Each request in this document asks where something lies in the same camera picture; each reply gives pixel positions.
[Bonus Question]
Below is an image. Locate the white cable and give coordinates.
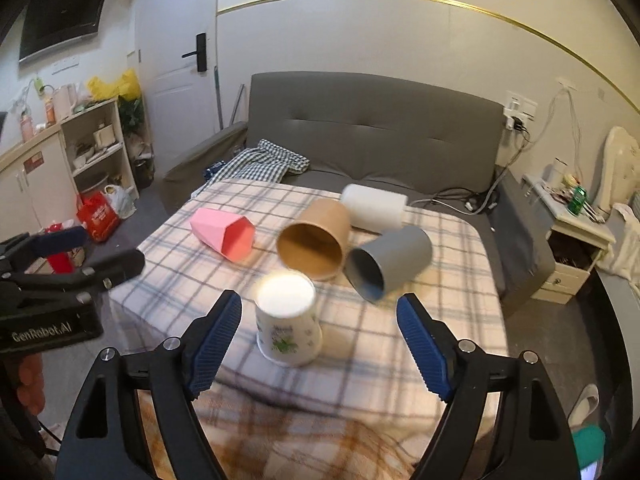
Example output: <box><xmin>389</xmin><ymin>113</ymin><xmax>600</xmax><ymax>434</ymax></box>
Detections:
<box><xmin>517</xmin><ymin>84</ymin><xmax>585</xmax><ymax>162</ymax></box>

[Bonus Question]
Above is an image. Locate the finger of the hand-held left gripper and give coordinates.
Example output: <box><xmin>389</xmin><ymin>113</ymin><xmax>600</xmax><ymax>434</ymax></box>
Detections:
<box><xmin>14</xmin><ymin>248</ymin><xmax>146</xmax><ymax>295</ymax></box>
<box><xmin>0</xmin><ymin>225</ymin><xmax>89</xmax><ymax>275</ymax></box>

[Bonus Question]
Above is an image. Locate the white frosted cup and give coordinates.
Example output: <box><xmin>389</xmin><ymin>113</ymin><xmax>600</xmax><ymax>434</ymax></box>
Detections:
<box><xmin>341</xmin><ymin>183</ymin><xmax>407</xmax><ymax>235</ymax></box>

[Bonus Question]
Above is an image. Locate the white paper cup green print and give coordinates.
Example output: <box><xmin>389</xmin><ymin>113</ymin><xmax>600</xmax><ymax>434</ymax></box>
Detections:
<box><xmin>253</xmin><ymin>270</ymin><xmax>324</xmax><ymax>367</ymax></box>

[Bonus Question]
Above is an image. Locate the white slipper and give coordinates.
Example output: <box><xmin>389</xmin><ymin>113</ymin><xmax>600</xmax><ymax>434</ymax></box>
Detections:
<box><xmin>567</xmin><ymin>383</ymin><xmax>600</xmax><ymax>424</ymax></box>

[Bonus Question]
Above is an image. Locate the black range hood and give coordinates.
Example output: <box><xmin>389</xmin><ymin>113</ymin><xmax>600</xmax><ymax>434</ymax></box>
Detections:
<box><xmin>19</xmin><ymin>0</ymin><xmax>114</xmax><ymax>65</ymax></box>

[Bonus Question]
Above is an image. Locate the white wall socket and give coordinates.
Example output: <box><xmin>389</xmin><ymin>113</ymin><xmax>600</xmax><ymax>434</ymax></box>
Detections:
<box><xmin>502</xmin><ymin>91</ymin><xmax>539</xmax><ymax>134</ymax></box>

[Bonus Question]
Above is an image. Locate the white door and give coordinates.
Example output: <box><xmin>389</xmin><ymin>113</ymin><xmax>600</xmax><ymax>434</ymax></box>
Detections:
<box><xmin>135</xmin><ymin>0</ymin><xmax>221</xmax><ymax>182</ymax></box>

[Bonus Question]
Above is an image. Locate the yellow plastic bag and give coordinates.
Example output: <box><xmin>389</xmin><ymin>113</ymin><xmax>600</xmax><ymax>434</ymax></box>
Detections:
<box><xmin>88</xmin><ymin>69</ymin><xmax>143</xmax><ymax>104</ymax></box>

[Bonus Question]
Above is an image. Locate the white plastic bag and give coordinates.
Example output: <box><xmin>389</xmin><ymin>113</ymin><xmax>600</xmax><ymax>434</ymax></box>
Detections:
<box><xmin>103</xmin><ymin>184</ymin><xmax>137</xmax><ymax>220</ymax></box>

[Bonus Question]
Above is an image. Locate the red container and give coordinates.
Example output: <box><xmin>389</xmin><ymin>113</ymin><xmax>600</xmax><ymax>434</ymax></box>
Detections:
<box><xmin>46</xmin><ymin>222</ymin><xmax>77</xmax><ymax>275</ymax></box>

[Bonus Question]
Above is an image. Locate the white kettle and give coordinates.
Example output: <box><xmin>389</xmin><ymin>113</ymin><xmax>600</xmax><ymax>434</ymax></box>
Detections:
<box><xmin>52</xmin><ymin>83</ymin><xmax>79</xmax><ymax>121</ymax></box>

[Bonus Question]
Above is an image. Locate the plaid table cloth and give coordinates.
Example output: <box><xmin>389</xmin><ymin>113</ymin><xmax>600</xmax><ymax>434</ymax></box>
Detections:
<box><xmin>107</xmin><ymin>177</ymin><xmax>511</xmax><ymax>480</ymax></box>

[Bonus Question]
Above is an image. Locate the black door lock handle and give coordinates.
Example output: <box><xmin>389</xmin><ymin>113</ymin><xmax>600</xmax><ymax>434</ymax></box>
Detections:
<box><xmin>181</xmin><ymin>33</ymin><xmax>208</xmax><ymax>73</ymax></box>

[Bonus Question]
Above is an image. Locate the pink faceted cup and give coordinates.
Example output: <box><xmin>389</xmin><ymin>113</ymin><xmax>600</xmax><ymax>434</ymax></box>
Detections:
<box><xmin>191</xmin><ymin>207</ymin><xmax>256</xmax><ymax>264</ymax></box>

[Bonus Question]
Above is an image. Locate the red shopping bag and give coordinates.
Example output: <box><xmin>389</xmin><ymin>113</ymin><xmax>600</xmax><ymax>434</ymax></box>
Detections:
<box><xmin>76</xmin><ymin>191</ymin><xmax>123</xmax><ymax>244</ymax></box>

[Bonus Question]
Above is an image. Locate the cream nightstand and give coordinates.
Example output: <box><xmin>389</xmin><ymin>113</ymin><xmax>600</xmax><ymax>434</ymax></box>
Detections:
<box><xmin>522</xmin><ymin>172</ymin><xmax>617</xmax><ymax>306</ymax></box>

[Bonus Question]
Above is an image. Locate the cream kitchen cabinet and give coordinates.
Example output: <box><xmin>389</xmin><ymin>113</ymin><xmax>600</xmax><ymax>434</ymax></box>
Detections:
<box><xmin>0</xmin><ymin>124</ymin><xmax>69</xmax><ymax>242</ymax></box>

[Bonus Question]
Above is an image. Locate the cream open shelf unit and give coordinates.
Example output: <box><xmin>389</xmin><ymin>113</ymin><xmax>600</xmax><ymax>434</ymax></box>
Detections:
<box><xmin>59</xmin><ymin>97</ymin><xmax>140</xmax><ymax>202</ymax></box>

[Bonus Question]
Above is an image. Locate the brown paper cup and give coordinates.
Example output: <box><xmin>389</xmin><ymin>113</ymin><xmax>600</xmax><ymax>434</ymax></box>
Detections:
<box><xmin>276</xmin><ymin>198</ymin><xmax>351</xmax><ymax>282</ymax></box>

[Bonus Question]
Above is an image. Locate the grey cup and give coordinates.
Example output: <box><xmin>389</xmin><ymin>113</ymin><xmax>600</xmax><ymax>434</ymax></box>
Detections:
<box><xmin>344</xmin><ymin>225</ymin><xmax>433</xmax><ymax>306</ymax></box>

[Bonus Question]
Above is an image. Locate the person's left hand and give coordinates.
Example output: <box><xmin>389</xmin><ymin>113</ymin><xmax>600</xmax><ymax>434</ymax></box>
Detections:
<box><xmin>15</xmin><ymin>356</ymin><xmax>47</xmax><ymax>417</ymax></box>

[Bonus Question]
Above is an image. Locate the black cable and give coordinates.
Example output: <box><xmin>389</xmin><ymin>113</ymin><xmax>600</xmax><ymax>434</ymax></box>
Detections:
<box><xmin>409</xmin><ymin>162</ymin><xmax>511</xmax><ymax>215</ymax></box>

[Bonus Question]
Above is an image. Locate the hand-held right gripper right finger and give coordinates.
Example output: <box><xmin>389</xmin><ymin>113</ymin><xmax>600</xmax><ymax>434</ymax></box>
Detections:
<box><xmin>396</xmin><ymin>292</ymin><xmax>583</xmax><ymax>480</ymax></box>

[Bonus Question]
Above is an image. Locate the black trash bin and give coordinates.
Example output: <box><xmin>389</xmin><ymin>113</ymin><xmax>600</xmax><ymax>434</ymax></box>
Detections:
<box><xmin>133</xmin><ymin>156</ymin><xmax>155</xmax><ymax>191</ymax></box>

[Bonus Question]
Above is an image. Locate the green checked cloth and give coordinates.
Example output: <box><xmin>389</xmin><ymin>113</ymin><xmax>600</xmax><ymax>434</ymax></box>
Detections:
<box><xmin>202</xmin><ymin>138</ymin><xmax>311</xmax><ymax>184</ymax></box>

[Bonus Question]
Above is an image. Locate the white cloth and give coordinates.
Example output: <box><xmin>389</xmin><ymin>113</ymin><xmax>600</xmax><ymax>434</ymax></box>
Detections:
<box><xmin>596</xmin><ymin>203</ymin><xmax>640</xmax><ymax>282</ymax></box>

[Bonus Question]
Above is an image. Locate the grey sofa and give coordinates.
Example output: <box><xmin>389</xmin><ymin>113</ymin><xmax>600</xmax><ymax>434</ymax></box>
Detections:
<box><xmin>162</xmin><ymin>71</ymin><xmax>557</xmax><ymax>319</ymax></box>

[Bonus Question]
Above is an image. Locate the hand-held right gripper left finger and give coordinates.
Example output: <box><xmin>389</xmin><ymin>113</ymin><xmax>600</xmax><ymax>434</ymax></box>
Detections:
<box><xmin>59</xmin><ymin>290</ymin><xmax>243</xmax><ymax>480</ymax></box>

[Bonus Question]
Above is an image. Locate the green bottle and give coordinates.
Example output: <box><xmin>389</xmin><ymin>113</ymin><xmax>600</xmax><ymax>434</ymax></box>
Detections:
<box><xmin>566</xmin><ymin>186</ymin><xmax>589</xmax><ymax>214</ymax></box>

